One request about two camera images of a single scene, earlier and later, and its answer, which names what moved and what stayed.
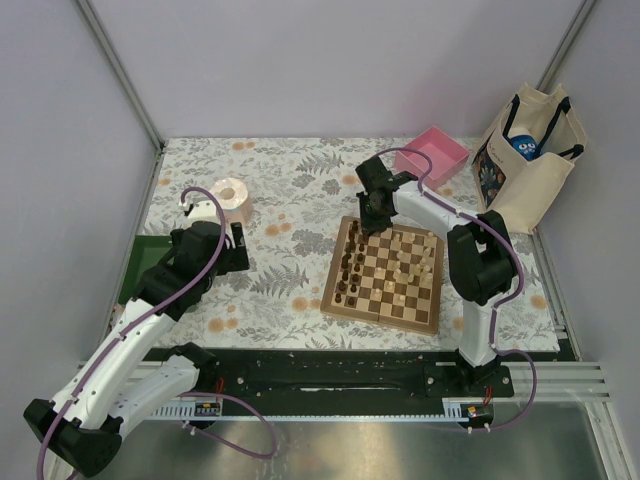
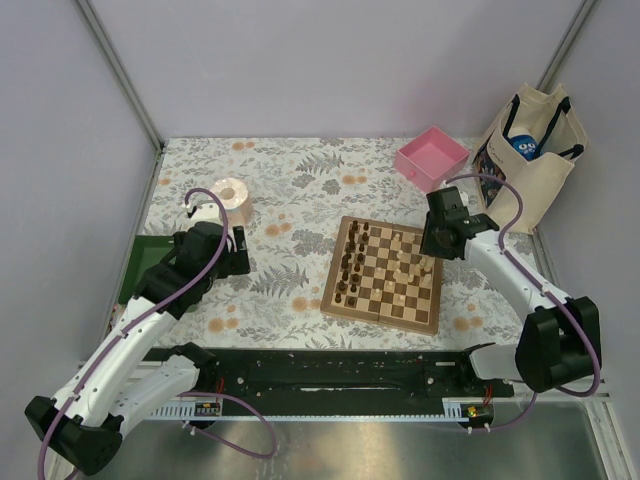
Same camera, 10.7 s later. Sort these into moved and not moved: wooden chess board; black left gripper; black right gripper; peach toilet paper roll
Moved: black right gripper
Not moved: wooden chess board; black left gripper; peach toilet paper roll
